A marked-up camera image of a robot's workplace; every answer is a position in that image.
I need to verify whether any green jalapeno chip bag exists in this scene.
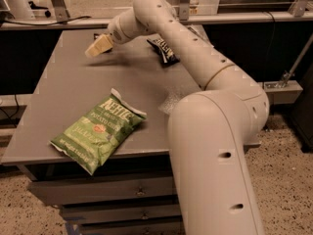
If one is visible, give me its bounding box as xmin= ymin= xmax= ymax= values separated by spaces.
xmin=50 ymin=89 xmax=147 ymax=175

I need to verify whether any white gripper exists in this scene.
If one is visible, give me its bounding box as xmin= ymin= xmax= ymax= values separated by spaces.
xmin=85 ymin=9 xmax=153 ymax=58

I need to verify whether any black cable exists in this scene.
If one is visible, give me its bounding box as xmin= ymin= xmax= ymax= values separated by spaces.
xmin=3 ymin=15 xmax=92 ymax=27

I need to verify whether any middle grey drawer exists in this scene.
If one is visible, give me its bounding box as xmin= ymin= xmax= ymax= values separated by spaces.
xmin=61 ymin=200 xmax=181 ymax=224

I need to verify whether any grey metal rail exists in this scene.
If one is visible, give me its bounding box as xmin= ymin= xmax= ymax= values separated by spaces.
xmin=0 ymin=11 xmax=313 ymax=30

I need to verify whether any top grey drawer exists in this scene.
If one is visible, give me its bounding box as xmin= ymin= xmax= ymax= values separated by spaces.
xmin=29 ymin=173 xmax=175 ymax=206

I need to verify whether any blue kettle chip bag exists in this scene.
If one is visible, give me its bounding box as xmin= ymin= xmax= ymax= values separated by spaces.
xmin=147 ymin=37 xmax=179 ymax=65

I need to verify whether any metal bracket post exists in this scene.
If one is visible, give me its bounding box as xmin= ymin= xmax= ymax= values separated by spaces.
xmin=51 ymin=0 xmax=70 ymax=23
xmin=179 ymin=0 xmax=190 ymax=21

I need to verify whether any bottom grey drawer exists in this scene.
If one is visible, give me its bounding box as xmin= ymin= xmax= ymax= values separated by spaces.
xmin=79 ymin=217 xmax=182 ymax=235

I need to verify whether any grey drawer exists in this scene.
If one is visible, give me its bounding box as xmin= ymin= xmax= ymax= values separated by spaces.
xmin=29 ymin=173 xmax=175 ymax=206
xmin=61 ymin=200 xmax=181 ymax=224
xmin=79 ymin=217 xmax=182 ymax=235

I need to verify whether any grey drawer cabinet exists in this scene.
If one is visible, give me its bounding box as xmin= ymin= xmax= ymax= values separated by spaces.
xmin=0 ymin=24 xmax=262 ymax=235

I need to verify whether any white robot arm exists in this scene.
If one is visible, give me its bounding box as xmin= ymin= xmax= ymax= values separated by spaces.
xmin=86 ymin=0 xmax=269 ymax=235

